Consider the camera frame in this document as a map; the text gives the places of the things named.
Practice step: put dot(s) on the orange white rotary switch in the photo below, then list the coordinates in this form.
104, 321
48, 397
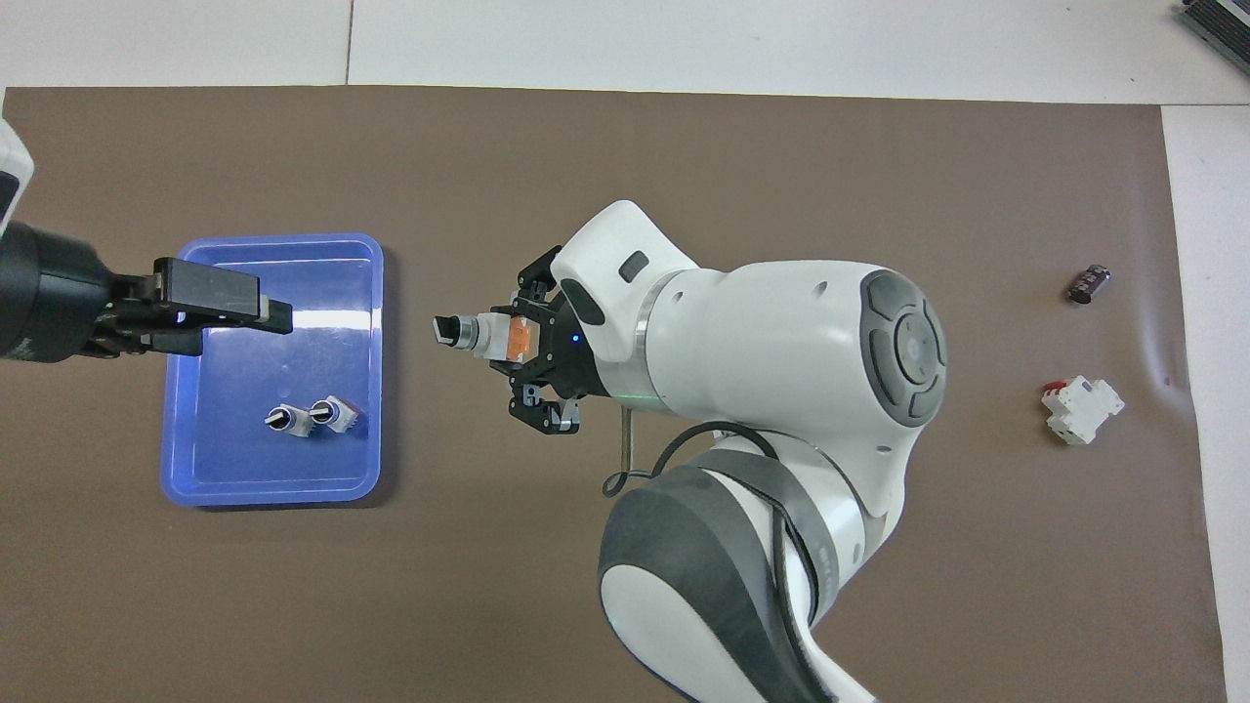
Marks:
291, 420
337, 415
488, 337

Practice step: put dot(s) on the grey ribbed device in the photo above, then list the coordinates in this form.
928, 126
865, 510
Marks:
1221, 24

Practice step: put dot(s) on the small black terminal block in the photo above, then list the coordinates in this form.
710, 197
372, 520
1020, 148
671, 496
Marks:
1089, 285

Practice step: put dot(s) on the blue plastic tray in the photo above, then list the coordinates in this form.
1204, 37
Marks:
234, 469

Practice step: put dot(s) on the brown table mat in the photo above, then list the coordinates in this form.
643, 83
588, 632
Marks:
781, 166

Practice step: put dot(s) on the white red circuit breaker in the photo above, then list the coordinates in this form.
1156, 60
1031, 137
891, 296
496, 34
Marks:
1082, 410

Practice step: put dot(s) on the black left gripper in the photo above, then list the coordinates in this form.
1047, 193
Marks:
49, 293

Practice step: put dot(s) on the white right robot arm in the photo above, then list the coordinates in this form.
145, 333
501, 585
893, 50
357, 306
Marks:
762, 342

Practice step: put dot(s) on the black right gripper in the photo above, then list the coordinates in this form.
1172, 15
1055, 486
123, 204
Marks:
571, 356

